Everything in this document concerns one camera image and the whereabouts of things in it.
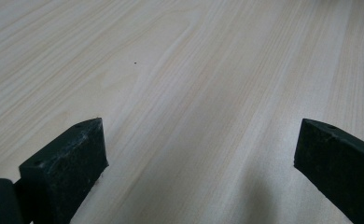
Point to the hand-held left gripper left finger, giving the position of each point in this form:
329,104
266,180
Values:
62,168

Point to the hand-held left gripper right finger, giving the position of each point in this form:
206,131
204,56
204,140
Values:
342,168

